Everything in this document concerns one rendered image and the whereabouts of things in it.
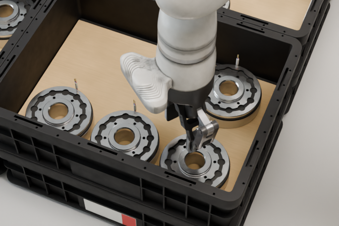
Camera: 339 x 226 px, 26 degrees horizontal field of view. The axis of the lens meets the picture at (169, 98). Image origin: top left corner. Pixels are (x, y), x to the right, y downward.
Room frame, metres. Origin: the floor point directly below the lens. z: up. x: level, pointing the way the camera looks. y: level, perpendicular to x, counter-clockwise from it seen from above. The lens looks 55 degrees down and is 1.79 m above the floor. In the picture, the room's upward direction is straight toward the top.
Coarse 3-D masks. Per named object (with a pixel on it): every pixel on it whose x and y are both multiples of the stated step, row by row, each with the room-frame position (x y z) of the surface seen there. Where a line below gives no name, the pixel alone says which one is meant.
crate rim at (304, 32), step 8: (312, 0) 0.79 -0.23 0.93; (320, 0) 0.79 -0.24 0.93; (224, 8) 0.77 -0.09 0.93; (312, 8) 0.78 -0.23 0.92; (232, 16) 0.75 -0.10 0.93; (240, 16) 0.75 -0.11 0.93; (248, 16) 0.75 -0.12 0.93; (312, 16) 0.75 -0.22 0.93; (256, 24) 0.74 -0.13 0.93; (264, 24) 0.74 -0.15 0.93; (272, 24) 0.74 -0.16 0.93; (304, 24) 0.74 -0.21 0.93; (312, 24) 0.74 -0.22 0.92; (280, 32) 0.72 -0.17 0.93; (288, 32) 0.72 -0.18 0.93; (296, 32) 0.72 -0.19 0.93; (304, 32) 0.72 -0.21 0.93; (304, 40) 0.71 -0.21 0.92
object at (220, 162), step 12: (168, 144) 0.56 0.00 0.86; (180, 144) 0.56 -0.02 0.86; (216, 144) 0.56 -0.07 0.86; (168, 156) 0.54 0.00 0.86; (216, 156) 0.54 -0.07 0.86; (228, 156) 0.54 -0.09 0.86; (168, 168) 0.52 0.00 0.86; (216, 168) 0.52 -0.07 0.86; (228, 168) 0.52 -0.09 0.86; (204, 180) 0.50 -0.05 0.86; (216, 180) 0.50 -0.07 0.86
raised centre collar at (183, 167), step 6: (186, 150) 0.55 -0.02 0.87; (198, 150) 0.55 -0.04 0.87; (204, 150) 0.55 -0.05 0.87; (180, 156) 0.54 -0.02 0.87; (186, 156) 0.54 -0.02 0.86; (204, 156) 0.54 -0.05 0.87; (210, 156) 0.54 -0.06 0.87; (180, 162) 0.53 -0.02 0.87; (210, 162) 0.53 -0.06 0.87; (180, 168) 0.52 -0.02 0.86; (186, 168) 0.52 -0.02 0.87; (204, 168) 0.52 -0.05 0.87; (186, 174) 0.51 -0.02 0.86; (192, 174) 0.51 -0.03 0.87; (198, 174) 0.51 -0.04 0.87; (204, 174) 0.51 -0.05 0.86
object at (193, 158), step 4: (188, 156) 0.54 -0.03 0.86; (192, 156) 0.55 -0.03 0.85; (196, 156) 0.55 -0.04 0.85; (200, 156) 0.54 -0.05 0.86; (188, 160) 0.54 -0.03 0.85; (192, 160) 0.55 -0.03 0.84; (196, 160) 0.55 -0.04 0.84; (200, 160) 0.54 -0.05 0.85; (204, 160) 0.54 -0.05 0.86; (188, 164) 0.54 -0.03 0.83; (200, 164) 0.54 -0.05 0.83
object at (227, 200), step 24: (48, 0) 0.79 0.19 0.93; (240, 24) 0.74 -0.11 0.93; (24, 48) 0.69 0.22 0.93; (0, 72) 0.64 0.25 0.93; (288, 72) 0.64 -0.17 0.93; (0, 120) 0.57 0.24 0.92; (24, 120) 0.56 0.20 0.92; (264, 120) 0.56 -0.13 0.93; (72, 144) 0.52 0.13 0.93; (96, 144) 0.52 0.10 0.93; (264, 144) 0.53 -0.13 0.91; (120, 168) 0.49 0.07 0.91; (144, 168) 0.49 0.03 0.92; (192, 192) 0.45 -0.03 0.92; (216, 192) 0.45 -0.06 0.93; (240, 192) 0.45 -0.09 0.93
